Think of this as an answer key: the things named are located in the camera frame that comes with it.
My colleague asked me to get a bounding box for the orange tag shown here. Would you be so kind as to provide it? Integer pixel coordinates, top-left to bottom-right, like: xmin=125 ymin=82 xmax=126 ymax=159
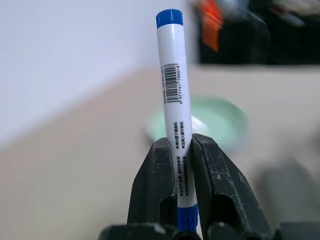
xmin=201 ymin=0 xmax=225 ymax=52

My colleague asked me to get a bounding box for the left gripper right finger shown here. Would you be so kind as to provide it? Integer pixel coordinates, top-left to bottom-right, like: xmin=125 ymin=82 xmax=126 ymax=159
xmin=191 ymin=133 xmax=273 ymax=226

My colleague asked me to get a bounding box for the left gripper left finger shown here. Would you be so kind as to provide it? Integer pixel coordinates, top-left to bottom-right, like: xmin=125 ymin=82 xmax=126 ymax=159
xmin=126 ymin=136 xmax=179 ymax=223

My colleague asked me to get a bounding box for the white marker with blue cap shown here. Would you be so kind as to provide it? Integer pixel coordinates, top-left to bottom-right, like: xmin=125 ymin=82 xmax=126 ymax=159
xmin=155 ymin=9 xmax=200 ymax=233

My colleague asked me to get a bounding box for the green plate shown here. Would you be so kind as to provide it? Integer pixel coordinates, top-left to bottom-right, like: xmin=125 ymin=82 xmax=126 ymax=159
xmin=144 ymin=96 xmax=251 ymax=154

